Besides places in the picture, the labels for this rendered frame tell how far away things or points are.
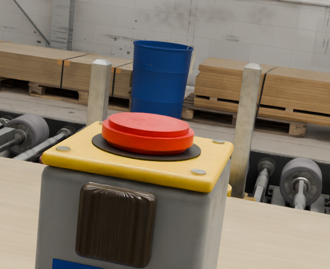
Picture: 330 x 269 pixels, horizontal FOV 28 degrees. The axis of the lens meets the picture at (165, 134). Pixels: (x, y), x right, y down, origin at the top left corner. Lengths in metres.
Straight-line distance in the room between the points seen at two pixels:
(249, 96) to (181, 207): 1.12
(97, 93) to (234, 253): 0.55
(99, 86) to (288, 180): 0.61
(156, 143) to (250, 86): 1.10
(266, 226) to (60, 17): 6.71
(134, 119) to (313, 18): 7.14
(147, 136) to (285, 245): 0.84
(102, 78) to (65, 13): 6.31
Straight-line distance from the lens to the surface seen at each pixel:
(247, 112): 1.38
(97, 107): 1.44
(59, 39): 7.77
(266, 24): 7.44
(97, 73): 1.43
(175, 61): 5.84
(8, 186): 1.23
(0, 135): 1.81
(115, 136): 0.28
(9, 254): 0.96
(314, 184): 1.79
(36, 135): 1.94
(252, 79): 1.37
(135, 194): 0.25
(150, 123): 0.29
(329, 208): 1.95
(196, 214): 0.26
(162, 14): 7.61
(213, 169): 0.27
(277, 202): 1.83
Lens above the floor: 1.29
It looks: 13 degrees down
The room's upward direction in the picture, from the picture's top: 7 degrees clockwise
